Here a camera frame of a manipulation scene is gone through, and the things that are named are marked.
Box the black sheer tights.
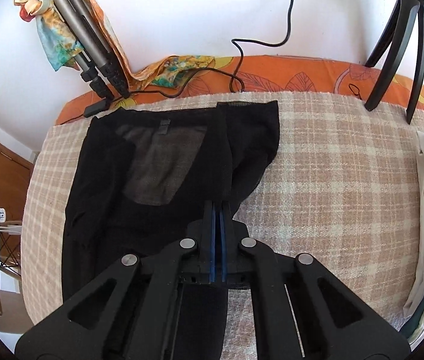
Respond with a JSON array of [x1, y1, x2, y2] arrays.
[[61, 100, 281, 360]]

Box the black power adapter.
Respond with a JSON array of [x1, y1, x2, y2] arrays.
[[84, 98, 111, 119]]

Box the black tripod legs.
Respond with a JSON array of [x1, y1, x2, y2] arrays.
[[364, 0, 424, 124]]

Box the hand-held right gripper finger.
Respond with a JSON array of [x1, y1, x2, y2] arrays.
[[216, 200, 411, 360], [14, 200, 217, 360]]

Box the beige plaid blanket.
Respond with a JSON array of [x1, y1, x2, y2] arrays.
[[21, 91, 424, 346]]

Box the black cable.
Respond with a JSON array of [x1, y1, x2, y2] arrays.
[[62, 0, 408, 124]]

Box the orange floral bedsheet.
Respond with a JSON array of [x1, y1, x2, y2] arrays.
[[55, 55, 424, 126]]

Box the grey tripod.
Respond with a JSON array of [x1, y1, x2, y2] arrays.
[[28, 0, 132, 100]]

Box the orange floral cloth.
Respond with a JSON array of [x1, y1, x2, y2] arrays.
[[67, 0, 218, 88]]

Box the colourful floral scarf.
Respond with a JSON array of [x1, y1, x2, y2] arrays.
[[7, 0, 85, 72]]

